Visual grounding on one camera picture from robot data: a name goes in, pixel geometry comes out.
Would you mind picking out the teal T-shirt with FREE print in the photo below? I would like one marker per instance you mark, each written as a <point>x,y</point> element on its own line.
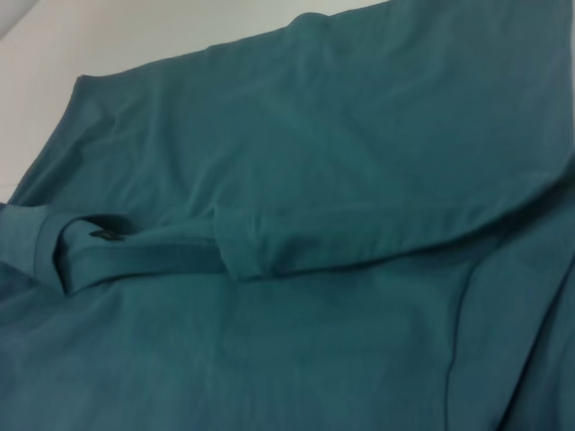
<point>314,224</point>

